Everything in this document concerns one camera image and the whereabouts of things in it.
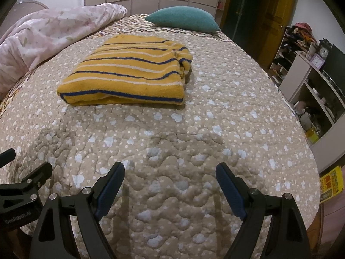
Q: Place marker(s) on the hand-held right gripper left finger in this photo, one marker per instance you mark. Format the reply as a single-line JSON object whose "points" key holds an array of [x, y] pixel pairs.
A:
{"points": [[107, 191]]}

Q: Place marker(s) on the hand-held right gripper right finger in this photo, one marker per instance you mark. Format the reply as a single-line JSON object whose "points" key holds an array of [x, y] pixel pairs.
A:
{"points": [[232, 191]]}

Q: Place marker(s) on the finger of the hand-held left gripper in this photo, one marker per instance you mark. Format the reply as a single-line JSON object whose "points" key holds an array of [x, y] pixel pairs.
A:
{"points": [[32, 179], [6, 157]]}

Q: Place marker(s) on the yellow striped sweater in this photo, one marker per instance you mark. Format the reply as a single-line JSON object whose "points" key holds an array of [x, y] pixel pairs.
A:
{"points": [[126, 70]]}

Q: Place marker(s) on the pile of clothes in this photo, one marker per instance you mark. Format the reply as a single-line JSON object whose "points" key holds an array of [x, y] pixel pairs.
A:
{"points": [[300, 33]]}

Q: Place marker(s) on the beige dotted quilt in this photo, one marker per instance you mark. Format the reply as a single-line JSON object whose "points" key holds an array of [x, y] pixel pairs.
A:
{"points": [[188, 129]]}

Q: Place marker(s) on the yellow container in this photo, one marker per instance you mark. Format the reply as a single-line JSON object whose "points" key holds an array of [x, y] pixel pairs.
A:
{"points": [[312, 135]]}

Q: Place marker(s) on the yellow printed box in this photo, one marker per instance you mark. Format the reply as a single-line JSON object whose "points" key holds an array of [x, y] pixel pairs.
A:
{"points": [[332, 184]]}

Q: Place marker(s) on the white shelf unit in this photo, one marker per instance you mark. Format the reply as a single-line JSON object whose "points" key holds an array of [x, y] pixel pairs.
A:
{"points": [[310, 91]]}

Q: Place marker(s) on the pink floral duvet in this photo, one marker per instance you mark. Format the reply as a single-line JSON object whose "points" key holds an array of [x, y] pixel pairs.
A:
{"points": [[45, 35]]}

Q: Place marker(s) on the grey rounded chair back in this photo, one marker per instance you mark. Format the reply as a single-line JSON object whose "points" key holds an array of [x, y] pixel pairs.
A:
{"points": [[35, 4]]}

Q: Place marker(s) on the purple alarm clock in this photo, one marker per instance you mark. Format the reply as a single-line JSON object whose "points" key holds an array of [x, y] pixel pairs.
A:
{"points": [[318, 61]]}

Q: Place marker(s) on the black television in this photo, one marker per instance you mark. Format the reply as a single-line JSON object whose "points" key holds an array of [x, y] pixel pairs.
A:
{"points": [[335, 70]]}

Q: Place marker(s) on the black ornate clock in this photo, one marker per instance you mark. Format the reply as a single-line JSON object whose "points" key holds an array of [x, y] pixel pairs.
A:
{"points": [[324, 49]]}

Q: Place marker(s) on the geometric patterned bed sheet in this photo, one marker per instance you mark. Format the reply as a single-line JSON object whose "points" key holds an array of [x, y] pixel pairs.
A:
{"points": [[140, 23]]}

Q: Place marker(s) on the wooden door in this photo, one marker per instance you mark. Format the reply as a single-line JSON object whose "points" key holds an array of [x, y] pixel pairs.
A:
{"points": [[275, 24]]}

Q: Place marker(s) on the teal pillow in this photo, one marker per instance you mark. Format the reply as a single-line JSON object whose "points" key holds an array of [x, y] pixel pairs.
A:
{"points": [[183, 19]]}

